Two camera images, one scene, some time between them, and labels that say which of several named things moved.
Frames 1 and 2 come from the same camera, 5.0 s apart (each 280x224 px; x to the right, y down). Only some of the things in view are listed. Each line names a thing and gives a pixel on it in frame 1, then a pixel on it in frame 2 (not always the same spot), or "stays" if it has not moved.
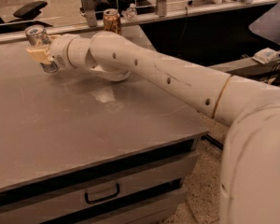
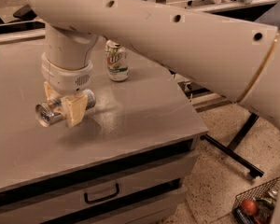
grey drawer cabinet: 91,167 stays
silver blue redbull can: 37,35 → 55,110
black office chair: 25,14 stays
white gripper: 59,51 → 66,79
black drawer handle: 104,198 stays
